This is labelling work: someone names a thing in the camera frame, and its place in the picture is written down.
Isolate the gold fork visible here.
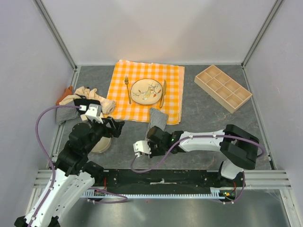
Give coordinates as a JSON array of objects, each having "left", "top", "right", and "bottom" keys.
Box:
[{"left": 124, "top": 76, "right": 132, "bottom": 104}]

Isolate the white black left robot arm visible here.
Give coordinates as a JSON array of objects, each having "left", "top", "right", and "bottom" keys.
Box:
[{"left": 14, "top": 117, "right": 125, "bottom": 227}]

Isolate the black cream garment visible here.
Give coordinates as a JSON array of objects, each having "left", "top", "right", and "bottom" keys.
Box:
[{"left": 74, "top": 98, "right": 101, "bottom": 117}]

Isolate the wooden compartment tray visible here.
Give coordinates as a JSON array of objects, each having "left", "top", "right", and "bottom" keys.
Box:
[{"left": 194, "top": 65, "right": 252, "bottom": 113}]

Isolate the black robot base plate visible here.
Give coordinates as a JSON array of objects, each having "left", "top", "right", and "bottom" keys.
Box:
[{"left": 94, "top": 169, "right": 243, "bottom": 195}]

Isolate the orange cloth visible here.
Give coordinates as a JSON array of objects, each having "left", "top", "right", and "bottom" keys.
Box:
[{"left": 56, "top": 86, "right": 73, "bottom": 105}]

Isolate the beige ceramic bowl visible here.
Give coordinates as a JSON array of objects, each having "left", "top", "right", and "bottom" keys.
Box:
[{"left": 91, "top": 137, "right": 111, "bottom": 153}]

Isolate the left aluminium frame post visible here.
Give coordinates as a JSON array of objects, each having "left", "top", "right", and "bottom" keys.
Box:
[{"left": 33, "top": 0, "right": 78, "bottom": 71}]

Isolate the grey striped underwear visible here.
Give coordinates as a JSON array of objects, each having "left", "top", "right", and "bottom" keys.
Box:
[{"left": 145, "top": 108, "right": 168, "bottom": 140}]

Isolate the gold table knife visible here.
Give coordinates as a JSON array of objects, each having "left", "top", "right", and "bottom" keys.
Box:
[{"left": 159, "top": 80, "right": 167, "bottom": 109}]

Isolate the white cable duct strip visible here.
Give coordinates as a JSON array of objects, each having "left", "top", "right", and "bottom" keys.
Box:
[{"left": 81, "top": 188, "right": 236, "bottom": 199}]

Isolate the orange checkered tablecloth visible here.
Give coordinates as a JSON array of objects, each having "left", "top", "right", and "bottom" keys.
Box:
[{"left": 107, "top": 60, "right": 185, "bottom": 125}]

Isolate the cream cloth garment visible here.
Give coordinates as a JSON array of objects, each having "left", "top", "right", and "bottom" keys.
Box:
[{"left": 71, "top": 86, "right": 116, "bottom": 115}]

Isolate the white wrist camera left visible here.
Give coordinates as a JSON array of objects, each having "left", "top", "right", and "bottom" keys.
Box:
[{"left": 85, "top": 104, "right": 103, "bottom": 124}]

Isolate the bird pattern ceramic plate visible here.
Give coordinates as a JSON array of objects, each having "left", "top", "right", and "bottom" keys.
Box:
[{"left": 130, "top": 79, "right": 162, "bottom": 105}]

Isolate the grey striped garment pile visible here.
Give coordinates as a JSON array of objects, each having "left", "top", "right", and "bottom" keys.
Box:
[{"left": 55, "top": 104, "right": 80, "bottom": 125}]

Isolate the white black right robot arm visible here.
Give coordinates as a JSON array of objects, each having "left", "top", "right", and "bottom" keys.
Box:
[{"left": 147, "top": 124, "right": 260, "bottom": 186}]

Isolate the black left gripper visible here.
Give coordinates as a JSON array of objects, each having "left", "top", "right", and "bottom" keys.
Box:
[{"left": 84, "top": 115, "right": 125, "bottom": 153}]

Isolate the grey aluminium frame post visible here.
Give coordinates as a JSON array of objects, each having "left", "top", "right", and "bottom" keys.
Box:
[{"left": 241, "top": 0, "right": 284, "bottom": 69}]

